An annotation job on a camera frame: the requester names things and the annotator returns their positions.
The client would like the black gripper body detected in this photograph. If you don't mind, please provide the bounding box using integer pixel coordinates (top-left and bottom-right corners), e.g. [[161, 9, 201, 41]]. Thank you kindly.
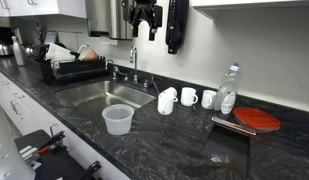
[[129, 0, 158, 18]]

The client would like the small chrome side faucet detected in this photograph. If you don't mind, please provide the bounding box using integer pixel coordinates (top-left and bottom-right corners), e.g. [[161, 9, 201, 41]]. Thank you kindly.
[[105, 59, 129, 82]]

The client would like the white paper towel sheet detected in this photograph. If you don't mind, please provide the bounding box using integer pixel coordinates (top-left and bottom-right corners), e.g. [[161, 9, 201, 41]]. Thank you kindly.
[[100, 35, 119, 46]]

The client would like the white insulated bottle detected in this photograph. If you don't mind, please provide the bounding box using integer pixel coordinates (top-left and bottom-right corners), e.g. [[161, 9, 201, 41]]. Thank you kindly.
[[11, 35, 27, 67]]

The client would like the black wall soap dispenser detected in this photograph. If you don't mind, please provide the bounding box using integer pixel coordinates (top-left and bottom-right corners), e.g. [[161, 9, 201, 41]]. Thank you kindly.
[[165, 0, 190, 55]]

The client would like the metal wire stand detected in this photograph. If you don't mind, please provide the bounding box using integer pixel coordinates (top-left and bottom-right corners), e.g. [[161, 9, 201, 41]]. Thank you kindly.
[[34, 20, 46, 44]]

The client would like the aluminium extrusion bar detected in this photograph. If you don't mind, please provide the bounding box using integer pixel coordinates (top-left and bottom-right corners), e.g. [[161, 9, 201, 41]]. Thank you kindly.
[[18, 144, 42, 171]]

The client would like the black tray with metal edge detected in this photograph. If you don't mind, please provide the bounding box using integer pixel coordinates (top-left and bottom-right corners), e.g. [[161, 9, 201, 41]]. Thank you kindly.
[[202, 116, 258, 178]]

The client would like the black cart top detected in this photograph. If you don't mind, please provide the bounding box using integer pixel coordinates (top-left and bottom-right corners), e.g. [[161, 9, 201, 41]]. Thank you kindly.
[[13, 129, 103, 180]]

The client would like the stainless steel sink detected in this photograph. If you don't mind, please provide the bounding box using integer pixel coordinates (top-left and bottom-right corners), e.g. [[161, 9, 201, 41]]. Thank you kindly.
[[55, 79, 157, 118]]

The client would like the round clear plastic tub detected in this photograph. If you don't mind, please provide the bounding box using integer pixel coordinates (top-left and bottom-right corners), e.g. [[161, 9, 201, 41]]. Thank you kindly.
[[101, 103, 135, 136]]

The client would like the white upper cabinet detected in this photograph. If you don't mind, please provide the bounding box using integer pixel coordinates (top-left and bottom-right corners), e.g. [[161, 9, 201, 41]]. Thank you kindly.
[[191, 0, 309, 22], [0, 0, 88, 20]]

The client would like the steel paper towel dispenser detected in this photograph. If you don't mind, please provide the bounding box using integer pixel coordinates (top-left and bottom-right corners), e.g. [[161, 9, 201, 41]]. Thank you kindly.
[[85, 0, 135, 41]]

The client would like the white ceramic mug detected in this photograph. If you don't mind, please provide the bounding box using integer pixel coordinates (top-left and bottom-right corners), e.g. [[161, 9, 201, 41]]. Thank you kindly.
[[180, 87, 199, 107], [200, 89, 218, 110], [163, 86, 179, 103], [157, 93, 176, 116]]

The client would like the pink bowl with cream inside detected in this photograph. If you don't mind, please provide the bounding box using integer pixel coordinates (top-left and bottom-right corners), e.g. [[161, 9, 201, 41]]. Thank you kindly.
[[77, 45, 99, 62]]

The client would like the chrome gooseneck faucet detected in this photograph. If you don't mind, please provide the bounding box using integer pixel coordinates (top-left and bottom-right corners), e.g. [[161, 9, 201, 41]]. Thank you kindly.
[[127, 45, 152, 89]]

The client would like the stainless steel kettle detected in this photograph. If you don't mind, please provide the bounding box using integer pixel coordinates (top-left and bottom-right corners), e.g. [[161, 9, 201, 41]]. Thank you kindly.
[[0, 41, 14, 57]]

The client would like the clear dish soap bottle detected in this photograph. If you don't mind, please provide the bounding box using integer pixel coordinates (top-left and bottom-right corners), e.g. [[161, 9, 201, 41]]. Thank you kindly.
[[213, 62, 241, 116]]

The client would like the black dish rack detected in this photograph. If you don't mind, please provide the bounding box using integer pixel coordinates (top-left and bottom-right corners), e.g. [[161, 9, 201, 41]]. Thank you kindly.
[[26, 54, 108, 85]]

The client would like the white base cabinet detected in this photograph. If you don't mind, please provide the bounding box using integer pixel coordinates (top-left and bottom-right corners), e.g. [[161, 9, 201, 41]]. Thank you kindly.
[[0, 68, 130, 180]]

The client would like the white wall outlet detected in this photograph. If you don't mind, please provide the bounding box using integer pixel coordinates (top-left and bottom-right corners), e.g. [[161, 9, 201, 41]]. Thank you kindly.
[[43, 31, 59, 45]]

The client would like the clear rectangular plastic container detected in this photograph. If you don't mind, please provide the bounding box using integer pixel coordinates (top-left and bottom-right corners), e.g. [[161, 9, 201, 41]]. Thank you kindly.
[[44, 43, 77, 62]]

